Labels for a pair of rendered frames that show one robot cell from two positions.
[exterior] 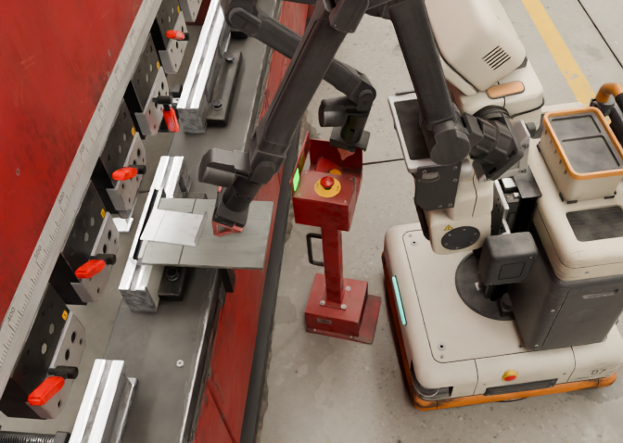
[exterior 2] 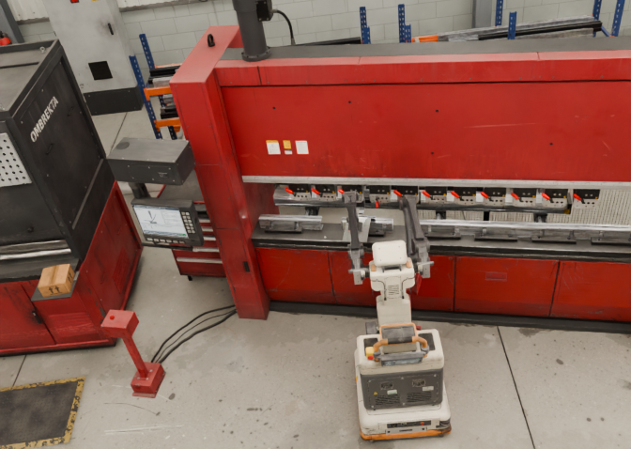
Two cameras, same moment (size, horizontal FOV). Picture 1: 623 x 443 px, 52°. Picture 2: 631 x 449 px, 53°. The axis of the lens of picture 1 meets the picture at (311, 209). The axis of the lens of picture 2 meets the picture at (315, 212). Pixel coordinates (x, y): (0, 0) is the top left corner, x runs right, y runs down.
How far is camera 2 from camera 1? 3.98 m
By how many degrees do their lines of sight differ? 64
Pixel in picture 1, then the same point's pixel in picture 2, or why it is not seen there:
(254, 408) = (361, 312)
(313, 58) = not seen: hidden behind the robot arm
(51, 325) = (302, 189)
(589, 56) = not seen: outside the picture
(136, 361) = (327, 229)
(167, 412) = (312, 236)
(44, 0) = (343, 152)
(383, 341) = not seen: hidden behind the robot
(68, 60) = (343, 164)
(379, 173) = (500, 363)
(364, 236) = (454, 355)
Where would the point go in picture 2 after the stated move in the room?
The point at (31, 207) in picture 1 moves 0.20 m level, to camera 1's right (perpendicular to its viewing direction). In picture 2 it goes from (313, 171) to (312, 189)
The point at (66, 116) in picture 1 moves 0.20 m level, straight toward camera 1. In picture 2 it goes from (334, 170) to (309, 179)
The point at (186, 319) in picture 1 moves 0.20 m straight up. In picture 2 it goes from (339, 237) to (336, 217)
